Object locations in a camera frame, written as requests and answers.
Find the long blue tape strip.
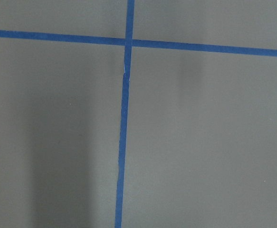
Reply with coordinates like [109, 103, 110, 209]
[114, 0, 135, 228]

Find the brown paper table cover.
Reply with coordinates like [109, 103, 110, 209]
[0, 0, 277, 228]

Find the crossing blue tape strip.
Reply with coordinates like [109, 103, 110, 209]
[0, 30, 277, 57]

